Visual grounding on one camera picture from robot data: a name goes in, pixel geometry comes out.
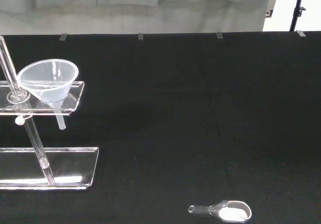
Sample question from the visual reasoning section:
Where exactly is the black tripod pole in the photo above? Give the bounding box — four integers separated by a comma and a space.
289, 0, 307, 32

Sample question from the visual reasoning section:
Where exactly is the black bench cloth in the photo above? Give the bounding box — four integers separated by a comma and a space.
0, 30, 321, 224

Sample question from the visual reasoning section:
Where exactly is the clear acrylic funnel stand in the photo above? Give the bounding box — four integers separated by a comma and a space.
0, 35, 100, 191

